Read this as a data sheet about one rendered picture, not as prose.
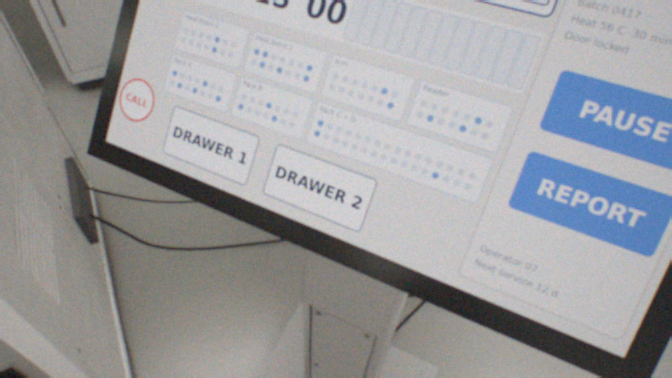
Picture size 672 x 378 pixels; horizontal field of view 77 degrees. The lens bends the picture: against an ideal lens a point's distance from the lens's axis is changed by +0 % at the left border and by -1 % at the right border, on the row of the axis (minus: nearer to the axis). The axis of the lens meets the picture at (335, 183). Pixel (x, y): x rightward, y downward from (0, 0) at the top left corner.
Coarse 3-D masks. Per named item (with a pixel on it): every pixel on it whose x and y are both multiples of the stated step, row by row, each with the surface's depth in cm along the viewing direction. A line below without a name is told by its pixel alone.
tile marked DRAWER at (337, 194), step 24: (288, 168) 36; (312, 168) 36; (336, 168) 35; (264, 192) 37; (288, 192) 36; (312, 192) 36; (336, 192) 35; (360, 192) 35; (336, 216) 35; (360, 216) 35
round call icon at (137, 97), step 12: (132, 84) 41; (144, 84) 40; (156, 84) 40; (120, 96) 41; (132, 96) 41; (144, 96) 40; (156, 96) 40; (120, 108) 41; (132, 108) 41; (144, 108) 40; (132, 120) 41; (144, 120) 40
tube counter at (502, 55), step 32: (320, 0) 35; (352, 0) 34; (384, 0) 33; (320, 32) 35; (352, 32) 34; (384, 32) 33; (416, 32) 32; (448, 32) 32; (480, 32) 31; (512, 32) 30; (448, 64) 32; (480, 64) 31; (512, 64) 31
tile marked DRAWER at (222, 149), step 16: (176, 112) 39; (192, 112) 39; (176, 128) 39; (192, 128) 39; (208, 128) 38; (224, 128) 38; (240, 128) 37; (176, 144) 40; (192, 144) 39; (208, 144) 38; (224, 144) 38; (240, 144) 38; (256, 144) 37; (192, 160) 39; (208, 160) 39; (224, 160) 38; (240, 160) 38; (224, 176) 38; (240, 176) 38
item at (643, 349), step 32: (128, 0) 40; (128, 32) 40; (96, 128) 42; (128, 160) 41; (192, 192) 39; (224, 192) 38; (256, 224) 38; (288, 224) 37; (352, 256) 35; (416, 288) 34; (448, 288) 33; (480, 320) 32; (512, 320) 32; (544, 352) 31; (576, 352) 31; (608, 352) 30; (640, 352) 29
